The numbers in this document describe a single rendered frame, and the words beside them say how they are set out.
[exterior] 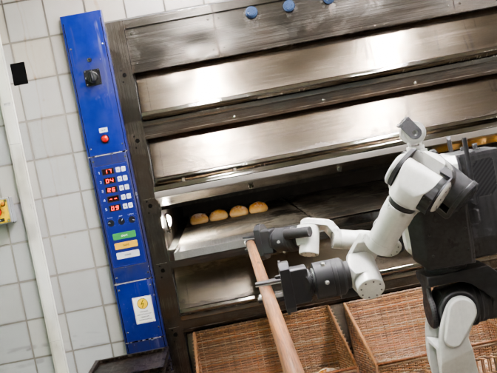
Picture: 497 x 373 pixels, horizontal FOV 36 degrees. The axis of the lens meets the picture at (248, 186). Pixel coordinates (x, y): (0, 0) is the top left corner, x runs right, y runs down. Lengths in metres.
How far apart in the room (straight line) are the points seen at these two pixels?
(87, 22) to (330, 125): 1.02
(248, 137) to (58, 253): 0.87
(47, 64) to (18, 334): 1.07
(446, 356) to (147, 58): 1.62
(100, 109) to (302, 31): 0.85
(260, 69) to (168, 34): 0.39
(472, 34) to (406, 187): 1.60
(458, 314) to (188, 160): 1.30
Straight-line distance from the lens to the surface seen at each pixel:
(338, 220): 3.09
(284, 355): 1.25
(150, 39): 3.09
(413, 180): 1.72
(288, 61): 3.08
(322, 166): 2.92
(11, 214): 3.08
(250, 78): 3.05
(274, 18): 3.10
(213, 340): 3.08
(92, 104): 3.05
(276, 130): 3.06
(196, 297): 3.08
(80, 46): 3.08
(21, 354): 3.23
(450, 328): 2.23
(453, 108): 3.18
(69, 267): 3.12
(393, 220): 1.73
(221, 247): 2.77
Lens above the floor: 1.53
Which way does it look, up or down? 3 degrees down
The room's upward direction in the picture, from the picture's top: 11 degrees counter-clockwise
